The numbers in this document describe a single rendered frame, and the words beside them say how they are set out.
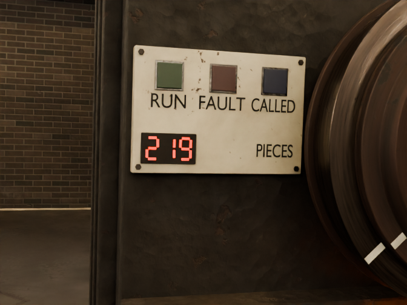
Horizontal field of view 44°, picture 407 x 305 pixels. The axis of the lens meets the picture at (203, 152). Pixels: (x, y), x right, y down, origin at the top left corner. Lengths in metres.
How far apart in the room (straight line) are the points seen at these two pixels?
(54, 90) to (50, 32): 0.72
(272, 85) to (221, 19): 0.13
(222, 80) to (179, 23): 0.10
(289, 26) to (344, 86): 0.18
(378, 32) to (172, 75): 0.28
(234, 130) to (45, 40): 6.08
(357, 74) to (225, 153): 0.22
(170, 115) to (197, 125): 0.04
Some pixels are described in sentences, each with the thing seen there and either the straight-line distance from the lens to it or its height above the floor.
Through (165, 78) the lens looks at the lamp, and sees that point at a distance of 0.72.
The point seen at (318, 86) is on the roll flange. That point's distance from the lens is 0.73.
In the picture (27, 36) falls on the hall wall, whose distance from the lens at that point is 6.79.
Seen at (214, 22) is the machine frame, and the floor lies 1.28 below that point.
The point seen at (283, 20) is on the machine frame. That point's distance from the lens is 0.81.
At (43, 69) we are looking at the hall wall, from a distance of 6.73.
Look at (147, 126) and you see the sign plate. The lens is 0.72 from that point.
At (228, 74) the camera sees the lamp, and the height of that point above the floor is 1.21.
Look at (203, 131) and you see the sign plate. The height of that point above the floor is 1.12.
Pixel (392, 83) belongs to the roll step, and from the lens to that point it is 0.69.
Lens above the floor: 1.13
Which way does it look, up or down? 3 degrees down
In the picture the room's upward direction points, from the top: 2 degrees clockwise
